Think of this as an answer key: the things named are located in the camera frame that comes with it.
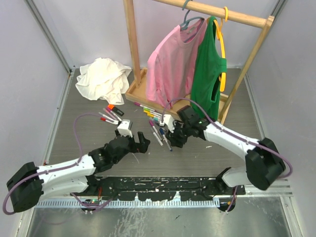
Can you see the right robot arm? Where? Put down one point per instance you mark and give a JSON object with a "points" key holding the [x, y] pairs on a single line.
{"points": [[263, 164]]}

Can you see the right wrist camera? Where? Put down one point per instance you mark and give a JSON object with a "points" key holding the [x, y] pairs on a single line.
{"points": [[167, 122]]}

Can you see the pink cap marker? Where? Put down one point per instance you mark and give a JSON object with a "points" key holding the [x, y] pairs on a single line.
{"points": [[114, 114]]}

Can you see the green tank top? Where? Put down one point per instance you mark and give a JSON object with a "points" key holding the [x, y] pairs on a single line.
{"points": [[205, 94]]}

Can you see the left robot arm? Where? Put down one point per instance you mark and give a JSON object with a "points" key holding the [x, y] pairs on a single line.
{"points": [[31, 183]]}

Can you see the yellow cap marker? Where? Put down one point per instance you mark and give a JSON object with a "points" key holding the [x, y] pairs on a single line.
{"points": [[151, 115]]}

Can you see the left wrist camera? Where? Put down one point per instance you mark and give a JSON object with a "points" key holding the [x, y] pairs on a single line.
{"points": [[124, 128]]}

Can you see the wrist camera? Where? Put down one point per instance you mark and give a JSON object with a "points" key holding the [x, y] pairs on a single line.
{"points": [[124, 128], [167, 122]]}

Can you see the grey cable duct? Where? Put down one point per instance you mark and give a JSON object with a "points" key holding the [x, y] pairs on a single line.
{"points": [[175, 203]]}

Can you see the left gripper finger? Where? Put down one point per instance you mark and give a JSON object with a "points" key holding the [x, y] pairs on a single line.
{"points": [[143, 144], [117, 133]]}

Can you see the yellow clothes hanger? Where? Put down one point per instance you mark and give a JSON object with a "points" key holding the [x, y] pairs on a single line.
{"points": [[222, 49]]}

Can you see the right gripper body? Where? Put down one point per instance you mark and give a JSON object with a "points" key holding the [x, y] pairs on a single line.
{"points": [[179, 136]]}

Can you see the grey cap marker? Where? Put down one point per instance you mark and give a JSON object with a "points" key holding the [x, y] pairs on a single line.
{"points": [[156, 136]]}

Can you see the blue cap marker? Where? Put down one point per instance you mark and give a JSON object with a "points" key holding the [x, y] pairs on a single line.
{"points": [[165, 138]]}

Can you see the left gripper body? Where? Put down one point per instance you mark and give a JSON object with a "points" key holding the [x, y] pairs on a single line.
{"points": [[131, 147]]}

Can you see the grey clothes hanger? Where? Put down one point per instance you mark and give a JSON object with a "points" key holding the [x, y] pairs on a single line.
{"points": [[184, 26]]}

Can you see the white crumpled cloth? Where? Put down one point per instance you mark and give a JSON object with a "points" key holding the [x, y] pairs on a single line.
{"points": [[104, 79]]}

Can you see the green cap marker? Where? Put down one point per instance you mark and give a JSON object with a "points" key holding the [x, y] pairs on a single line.
{"points": [[152, 111]]}

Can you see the red cap marker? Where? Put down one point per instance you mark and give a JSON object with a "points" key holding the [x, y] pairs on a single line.
{"points": [[109, 121]]}

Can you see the orange black highlighter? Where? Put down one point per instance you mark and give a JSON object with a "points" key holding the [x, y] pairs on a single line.
{"points": [[116, 110]]}

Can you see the pink t-shirt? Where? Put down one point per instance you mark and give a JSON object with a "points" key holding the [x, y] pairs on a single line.
{"points": [[171, 66]]}

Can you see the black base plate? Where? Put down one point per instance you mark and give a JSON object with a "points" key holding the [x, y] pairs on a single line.
{"points": [[154, 188]]}

